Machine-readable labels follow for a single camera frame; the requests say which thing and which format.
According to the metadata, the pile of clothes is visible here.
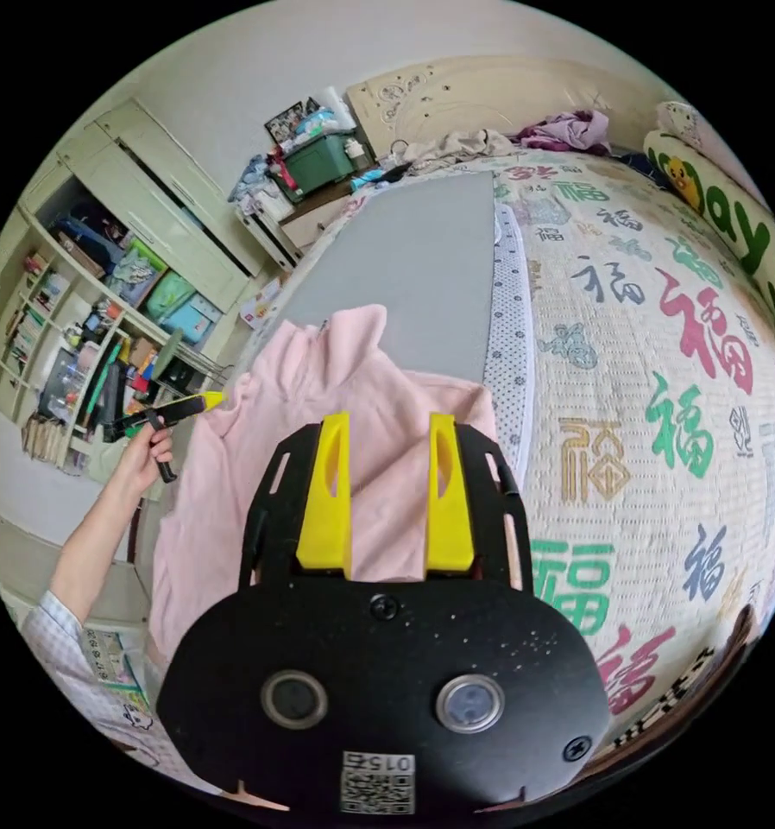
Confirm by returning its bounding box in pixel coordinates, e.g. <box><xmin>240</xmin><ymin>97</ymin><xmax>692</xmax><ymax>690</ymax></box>
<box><xmin>400</xmin><ymin>108</ymin><xmax>616</xmax><ymax>174</ymax></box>

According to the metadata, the cream shelf with books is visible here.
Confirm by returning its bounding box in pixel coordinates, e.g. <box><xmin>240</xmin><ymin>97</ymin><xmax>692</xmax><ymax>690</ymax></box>
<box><xmin>0</xmin><ymin>219</ymin><xmax>168</xmax><ymax>480</ymax></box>

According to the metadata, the pink long sleeve sweater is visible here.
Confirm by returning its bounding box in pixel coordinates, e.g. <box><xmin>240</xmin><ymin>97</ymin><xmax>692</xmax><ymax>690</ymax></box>
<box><xmin>146</xmin><ymin>304</ymin><xmax>526</xmax><ymax>669</ymax></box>

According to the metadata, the grey flat folding board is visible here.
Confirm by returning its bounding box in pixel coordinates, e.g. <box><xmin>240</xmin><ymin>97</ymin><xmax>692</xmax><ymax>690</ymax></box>
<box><xmin>275</xmin><ymin>169</ymin><xmax>497</xmax><ymax>387</ymax></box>

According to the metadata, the bed with printed mat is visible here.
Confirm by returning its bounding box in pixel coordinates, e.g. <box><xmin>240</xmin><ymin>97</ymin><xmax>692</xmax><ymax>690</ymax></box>
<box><xmin>231</xmin><ymin>54</ymin><xmax>775</xmax><ymax>782</ymax></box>

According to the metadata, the person's body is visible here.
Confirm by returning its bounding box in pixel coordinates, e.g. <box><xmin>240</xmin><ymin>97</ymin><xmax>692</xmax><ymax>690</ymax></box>
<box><xmin>21</xmin><ymin>589</ymin><xmax>230</xmax><ymax>799</ymax></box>

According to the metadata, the person's left forearm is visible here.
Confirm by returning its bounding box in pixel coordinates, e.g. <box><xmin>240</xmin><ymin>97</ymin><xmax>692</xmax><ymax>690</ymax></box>
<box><xmin>47</xmin><ymin>478</ymin><xmax>144</xmax><ymax>624</ymax></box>

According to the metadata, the white pillow with pink print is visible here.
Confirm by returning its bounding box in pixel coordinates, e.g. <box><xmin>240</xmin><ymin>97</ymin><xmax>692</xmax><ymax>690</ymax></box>
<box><xmin>655</xmin><ymin>100</ymin><xmax>754</xmax><ymax>190</ymax></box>

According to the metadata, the person's left hand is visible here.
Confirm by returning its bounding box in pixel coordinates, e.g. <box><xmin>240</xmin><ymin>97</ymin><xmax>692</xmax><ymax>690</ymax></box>
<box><xmin>110</xmin><ymin>424</ymin><xmax>176</xmax><ymax>498</ymax></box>

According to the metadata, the green storage box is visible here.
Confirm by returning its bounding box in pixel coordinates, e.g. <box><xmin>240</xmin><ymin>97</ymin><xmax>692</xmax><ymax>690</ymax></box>
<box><xmin>280</xmin><ymin>131</ymin><xmax>360</xmax><ymax>197</ymax></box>

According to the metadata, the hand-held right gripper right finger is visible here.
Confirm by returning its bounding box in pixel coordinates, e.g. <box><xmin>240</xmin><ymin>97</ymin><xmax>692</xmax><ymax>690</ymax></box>
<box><xmin>425</xmin><ymin>411</ymin><xmax>476</xmax><ymax>576</ymax></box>

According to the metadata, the white bedside cabinet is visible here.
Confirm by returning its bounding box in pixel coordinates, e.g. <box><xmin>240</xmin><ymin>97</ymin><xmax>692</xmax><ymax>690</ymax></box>
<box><xmin>234</xmin><ymin>184</ymin><xmax>366</xmax><ymax>272</ymax></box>

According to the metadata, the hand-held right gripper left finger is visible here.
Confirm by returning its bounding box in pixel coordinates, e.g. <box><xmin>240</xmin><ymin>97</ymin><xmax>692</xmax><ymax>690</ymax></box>
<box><xmin>295</xmin><ymin>411</ymin><xmax>353</xmax><ymax>579</ymax></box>

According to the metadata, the photo frame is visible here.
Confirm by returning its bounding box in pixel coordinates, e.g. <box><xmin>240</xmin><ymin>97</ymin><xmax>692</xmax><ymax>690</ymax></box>
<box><xmin>263</xmin><ymin>98</ymin><xmax>322</xmax><ymax>145</ymax></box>

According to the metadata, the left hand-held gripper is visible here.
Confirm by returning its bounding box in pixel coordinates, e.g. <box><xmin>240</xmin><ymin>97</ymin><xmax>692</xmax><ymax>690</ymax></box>
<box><xmin>101</xmin><ymin>390</ymin><xmax>230</xmax><ymax>485</ymax></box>

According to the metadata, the long pillow with duck print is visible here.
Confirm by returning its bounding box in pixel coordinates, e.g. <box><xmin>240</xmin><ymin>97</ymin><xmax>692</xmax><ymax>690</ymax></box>
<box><xmin>642</xmin><ymin>129</ymin><xmax>775</xmax><ymax>371</ymax></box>

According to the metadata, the cream cupboard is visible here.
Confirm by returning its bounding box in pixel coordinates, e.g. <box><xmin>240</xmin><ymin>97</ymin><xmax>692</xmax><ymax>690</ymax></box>
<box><xmin>18</xmin><ymin>97</ymin><xmax>267</xmax><ymax>348</ymax></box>

